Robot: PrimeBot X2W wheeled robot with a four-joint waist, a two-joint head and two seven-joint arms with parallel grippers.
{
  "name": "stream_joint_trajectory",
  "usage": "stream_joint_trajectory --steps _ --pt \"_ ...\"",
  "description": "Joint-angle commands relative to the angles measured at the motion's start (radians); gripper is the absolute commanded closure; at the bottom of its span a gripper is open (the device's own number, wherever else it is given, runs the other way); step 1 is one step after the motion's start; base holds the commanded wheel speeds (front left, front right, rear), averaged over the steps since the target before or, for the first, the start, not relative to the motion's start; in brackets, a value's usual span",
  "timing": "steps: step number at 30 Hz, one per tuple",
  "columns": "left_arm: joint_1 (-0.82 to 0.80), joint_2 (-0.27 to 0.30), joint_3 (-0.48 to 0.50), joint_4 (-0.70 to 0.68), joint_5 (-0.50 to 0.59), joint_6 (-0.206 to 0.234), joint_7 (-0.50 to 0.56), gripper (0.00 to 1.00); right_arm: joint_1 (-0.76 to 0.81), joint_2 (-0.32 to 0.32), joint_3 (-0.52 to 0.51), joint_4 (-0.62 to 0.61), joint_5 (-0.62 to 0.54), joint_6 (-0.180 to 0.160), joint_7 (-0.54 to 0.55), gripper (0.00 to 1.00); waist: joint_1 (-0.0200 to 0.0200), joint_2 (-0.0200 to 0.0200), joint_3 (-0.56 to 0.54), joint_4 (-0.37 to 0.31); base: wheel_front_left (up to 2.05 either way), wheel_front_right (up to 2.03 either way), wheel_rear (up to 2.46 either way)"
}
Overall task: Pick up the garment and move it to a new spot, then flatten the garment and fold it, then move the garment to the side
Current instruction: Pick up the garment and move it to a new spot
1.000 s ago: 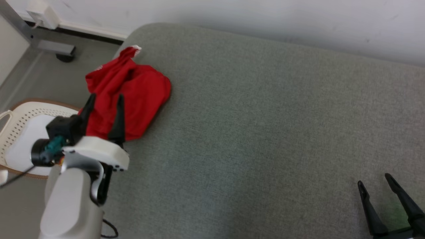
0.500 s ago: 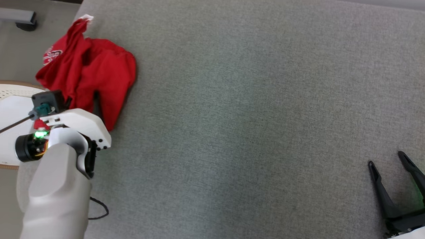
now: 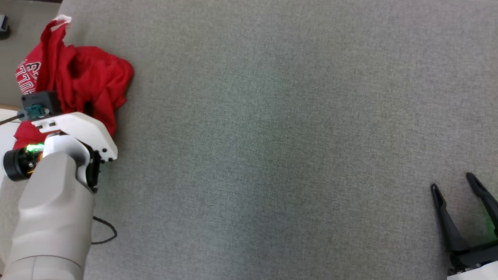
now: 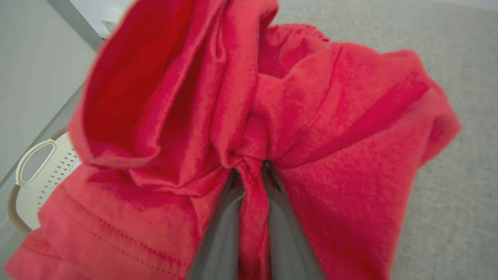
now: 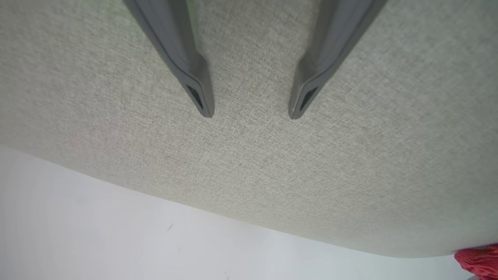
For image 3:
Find small dark floor object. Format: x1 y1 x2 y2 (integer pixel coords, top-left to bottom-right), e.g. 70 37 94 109
0 14 12 40

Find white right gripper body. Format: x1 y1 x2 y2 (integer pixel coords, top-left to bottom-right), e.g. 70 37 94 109
447 241 498 280

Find red Bulls jersey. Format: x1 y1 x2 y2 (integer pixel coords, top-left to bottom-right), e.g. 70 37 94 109
14 15 135 151

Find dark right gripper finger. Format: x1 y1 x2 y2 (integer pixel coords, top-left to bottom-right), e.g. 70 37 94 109
466 172 498 238
430 184 470 254

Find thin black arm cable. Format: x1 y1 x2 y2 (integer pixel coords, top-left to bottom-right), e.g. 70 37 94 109
91 216 118 245

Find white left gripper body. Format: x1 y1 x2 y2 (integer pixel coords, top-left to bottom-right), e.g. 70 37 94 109
3 112 118 193

